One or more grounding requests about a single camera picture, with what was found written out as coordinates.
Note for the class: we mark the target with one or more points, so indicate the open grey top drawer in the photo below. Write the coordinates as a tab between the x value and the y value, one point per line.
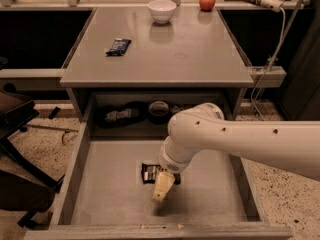
104	197

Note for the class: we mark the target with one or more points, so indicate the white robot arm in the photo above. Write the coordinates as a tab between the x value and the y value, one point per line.
293	146

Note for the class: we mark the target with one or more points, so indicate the black tape roll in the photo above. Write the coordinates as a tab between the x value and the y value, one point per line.
158	112

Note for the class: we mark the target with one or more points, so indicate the white ceramic bowl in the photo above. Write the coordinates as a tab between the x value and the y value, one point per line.
162	11

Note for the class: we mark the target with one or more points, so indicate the black office chair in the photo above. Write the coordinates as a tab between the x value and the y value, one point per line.
17	193

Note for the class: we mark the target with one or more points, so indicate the brown rxbar chocolate wrapper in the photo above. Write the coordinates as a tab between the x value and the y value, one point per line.
149	172

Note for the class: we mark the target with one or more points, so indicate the black cloth with grey object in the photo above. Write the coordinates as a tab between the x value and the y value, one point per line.
120	116

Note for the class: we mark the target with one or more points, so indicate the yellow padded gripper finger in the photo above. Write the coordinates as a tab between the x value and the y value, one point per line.
163	184

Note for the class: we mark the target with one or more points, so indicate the red apple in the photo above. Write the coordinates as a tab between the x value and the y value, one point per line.
207	5

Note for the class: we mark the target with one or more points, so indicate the crumpled foil piece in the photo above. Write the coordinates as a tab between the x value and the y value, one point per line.
176	109

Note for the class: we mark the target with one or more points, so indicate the dark blue snack bar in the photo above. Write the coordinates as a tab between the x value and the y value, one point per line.
119	47

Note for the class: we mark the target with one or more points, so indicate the grey counter cabinet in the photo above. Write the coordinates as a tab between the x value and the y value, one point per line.
194	50

